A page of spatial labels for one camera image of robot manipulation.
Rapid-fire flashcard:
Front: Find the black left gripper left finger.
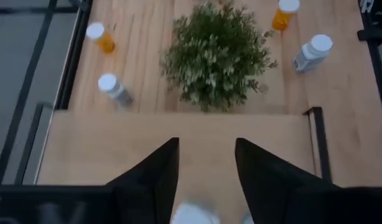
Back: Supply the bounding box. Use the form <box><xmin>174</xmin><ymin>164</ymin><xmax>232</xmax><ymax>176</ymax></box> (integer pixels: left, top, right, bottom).
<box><xmin>106</xmin><ymin>137</ymin><xmax>180</xmax><ymax>224</ymax></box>

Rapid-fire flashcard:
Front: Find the green plant in black pot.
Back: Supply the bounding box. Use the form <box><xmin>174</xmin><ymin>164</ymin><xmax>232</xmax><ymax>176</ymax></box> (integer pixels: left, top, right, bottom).
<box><xmin>159</xmin><ymin>0</ymin><xmax>279</xmax><ymax>113</ymax></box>

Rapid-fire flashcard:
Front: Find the black aluminium table frame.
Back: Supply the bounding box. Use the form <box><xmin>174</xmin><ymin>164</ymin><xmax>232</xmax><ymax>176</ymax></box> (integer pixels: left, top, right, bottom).
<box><xmin>54</xmin><ymin>0</ymin><xmax>382</xmax><ymax>138</ymax></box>

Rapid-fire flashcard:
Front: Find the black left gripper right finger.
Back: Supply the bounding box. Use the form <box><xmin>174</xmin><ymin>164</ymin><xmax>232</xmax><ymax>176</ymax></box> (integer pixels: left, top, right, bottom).
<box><xmin>235</xmin><ymin>138</ymin><xmax>340</xmax><ymax>224</ymax></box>

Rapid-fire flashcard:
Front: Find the orange medicine bottle white cap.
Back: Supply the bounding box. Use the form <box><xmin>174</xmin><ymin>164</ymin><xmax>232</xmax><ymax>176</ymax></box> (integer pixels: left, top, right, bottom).
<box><xmin>271</xmin><ymin>0</ymin><xmax>301</xmax><ymax>32</ymax></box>
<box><xmin>85</xmin><ymin>21</ymin><xmax>116</xmax><ymax>54</ymax></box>

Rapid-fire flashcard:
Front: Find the wooden shelf with black frame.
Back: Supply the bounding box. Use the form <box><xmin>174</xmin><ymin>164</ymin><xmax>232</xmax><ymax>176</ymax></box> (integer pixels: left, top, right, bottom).
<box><xmin>15</xmin><ymin>101</ymin><xmax>333</xmax><ymax>224</ymax></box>

